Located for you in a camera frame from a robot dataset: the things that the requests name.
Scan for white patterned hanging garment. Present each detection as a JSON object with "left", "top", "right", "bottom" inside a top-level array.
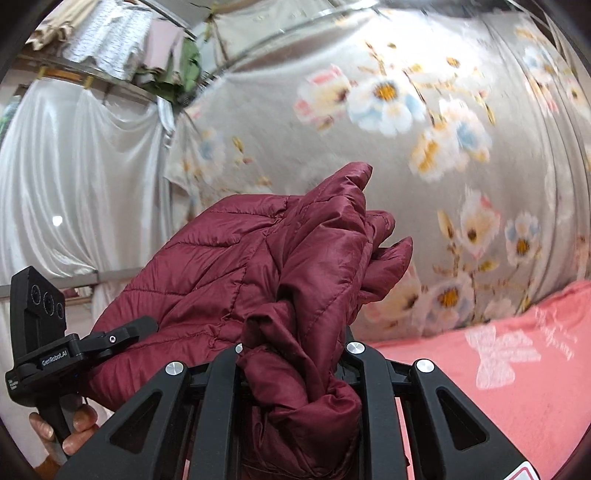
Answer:
[{"left": 62, "top": 7, "right": 155, "bottom": 79}]

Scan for pale pink hanging garment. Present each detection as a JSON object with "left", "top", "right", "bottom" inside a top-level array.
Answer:
[{"left": 143, "top": 23, "right": 185, "bottom": 70}]

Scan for green hanging garment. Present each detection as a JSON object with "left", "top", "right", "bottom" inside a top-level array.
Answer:
[{"left": 139, "top": 39, "right": 204, "bottom": 102}]

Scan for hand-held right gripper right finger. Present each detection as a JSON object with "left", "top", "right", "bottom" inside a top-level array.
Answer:
[{"left": 344, "top": 325, "right": 529, "bottom": 480}]

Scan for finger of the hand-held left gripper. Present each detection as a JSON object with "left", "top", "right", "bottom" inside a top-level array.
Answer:
[{"left": 83, "top": 316, "right": 160, "bottom": 359}]

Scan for pink printed bedsheet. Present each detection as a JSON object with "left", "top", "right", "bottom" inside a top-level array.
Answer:
[{"left": 182, "top": 279, "right": 591, "bottom": 480}]

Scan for person's left hand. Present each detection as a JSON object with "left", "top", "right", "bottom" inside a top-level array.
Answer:
[{"left": 28, "top": 405, "right": 100, "bottom": 456}]

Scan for beige hanging cloth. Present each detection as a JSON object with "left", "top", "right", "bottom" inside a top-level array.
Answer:
[{"left": 25, "top": 0, "right": 100, "bottom": 51}]

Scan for grey floral cloth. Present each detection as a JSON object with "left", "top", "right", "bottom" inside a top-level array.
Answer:
[{"left": 164, "top": 0, "right": 591, "bottom": 344}]

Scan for white satin curtain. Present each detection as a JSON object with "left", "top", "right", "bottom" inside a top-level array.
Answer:
[{"left": 0, "top": 78, "right": 174, "bottom": 296}]

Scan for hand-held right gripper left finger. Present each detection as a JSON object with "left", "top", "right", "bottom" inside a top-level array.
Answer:
[{"left": 58, "top": 344, "right": 252, "bottom": 480}]

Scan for maroon quilted jacket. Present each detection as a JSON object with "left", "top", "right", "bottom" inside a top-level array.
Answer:
[{"left": 85, "top": 161, "right": 414, "bottom": 480}]

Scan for wooden curtain rail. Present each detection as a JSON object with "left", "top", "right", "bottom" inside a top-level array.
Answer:
[{"left": 18, "top": 53, "right": 160, "bottom": 101}]

